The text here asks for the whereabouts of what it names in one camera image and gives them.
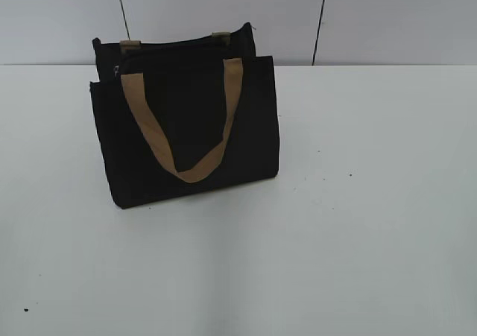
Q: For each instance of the black tote bag tan handles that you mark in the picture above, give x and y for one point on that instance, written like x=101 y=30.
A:
x=184 y=117

